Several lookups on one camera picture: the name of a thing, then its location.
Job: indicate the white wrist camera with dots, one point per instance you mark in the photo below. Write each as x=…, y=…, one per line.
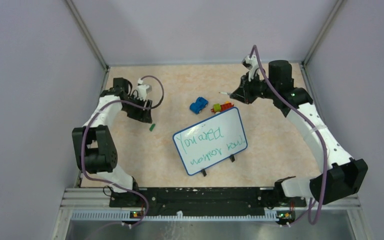
x=252, y=64
x=142, y=89

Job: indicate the green-capped whiteboard marker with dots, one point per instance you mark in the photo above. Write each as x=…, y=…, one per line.
x=225, y=93

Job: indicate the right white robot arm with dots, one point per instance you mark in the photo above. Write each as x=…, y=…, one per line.
x=341, y=174

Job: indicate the blue toy car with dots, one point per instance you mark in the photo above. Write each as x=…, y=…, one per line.
x=197, y=106

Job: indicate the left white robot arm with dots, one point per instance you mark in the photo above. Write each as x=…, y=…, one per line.
x=95, y=151

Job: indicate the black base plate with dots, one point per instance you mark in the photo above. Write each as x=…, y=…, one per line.
x=254, y=196

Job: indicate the blue-framed whiteboard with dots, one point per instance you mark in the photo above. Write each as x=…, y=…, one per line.
x=210, y=141

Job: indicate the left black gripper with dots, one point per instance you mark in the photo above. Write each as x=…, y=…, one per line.
x=144, y=115

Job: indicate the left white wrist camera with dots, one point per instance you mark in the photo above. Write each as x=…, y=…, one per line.
x=142, y=89

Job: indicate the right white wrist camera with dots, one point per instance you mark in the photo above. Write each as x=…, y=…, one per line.
x=252, y=64

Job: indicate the red yellow toy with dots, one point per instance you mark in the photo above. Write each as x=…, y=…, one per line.
x=218, y=107

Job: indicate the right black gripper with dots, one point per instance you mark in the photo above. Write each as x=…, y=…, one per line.
x=243, y=93

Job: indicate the aluminium frame rail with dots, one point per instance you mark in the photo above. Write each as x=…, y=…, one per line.
x=93, y=203

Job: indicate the green marker cap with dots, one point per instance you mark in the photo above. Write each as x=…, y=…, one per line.
x=152, y=127

